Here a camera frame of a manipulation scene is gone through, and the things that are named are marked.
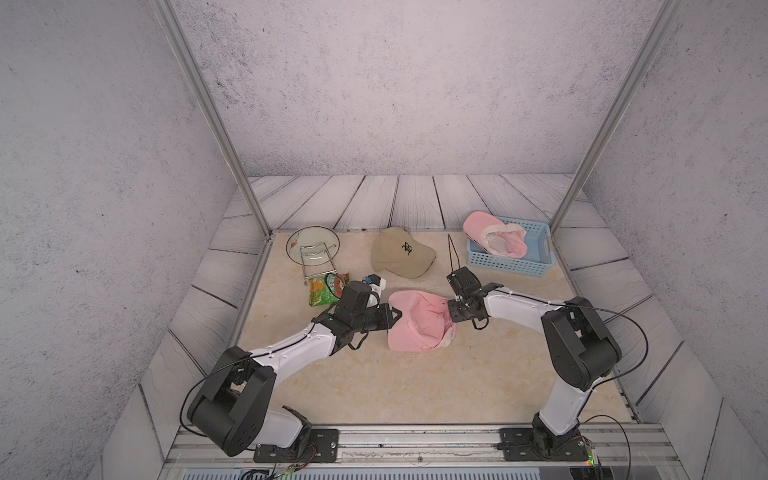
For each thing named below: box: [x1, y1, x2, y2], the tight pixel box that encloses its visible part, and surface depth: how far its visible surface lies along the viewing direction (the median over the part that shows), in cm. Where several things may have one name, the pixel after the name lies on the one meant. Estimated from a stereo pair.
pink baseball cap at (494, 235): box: [463, 210, 528, 259], surface depth 115 cm
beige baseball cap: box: [371, 227, 437, 278], surface depth 111 cm
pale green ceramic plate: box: [285, 226, 341, 266], surface depth 102 cm
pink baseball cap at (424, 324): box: [387, 290, 457, 352], surface depth 90 cm
